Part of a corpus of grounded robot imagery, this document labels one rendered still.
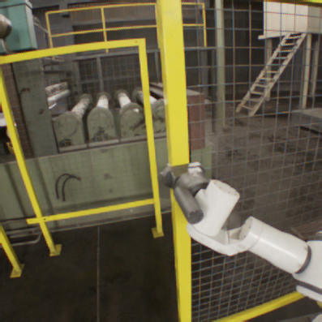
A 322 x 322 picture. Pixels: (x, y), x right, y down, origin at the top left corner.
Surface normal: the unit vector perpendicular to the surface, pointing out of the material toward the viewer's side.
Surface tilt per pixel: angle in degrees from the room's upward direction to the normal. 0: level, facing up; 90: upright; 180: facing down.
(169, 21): 90
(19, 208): 90
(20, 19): 90
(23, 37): 90
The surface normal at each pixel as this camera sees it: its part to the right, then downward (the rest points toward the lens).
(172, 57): 0.22, 0.36
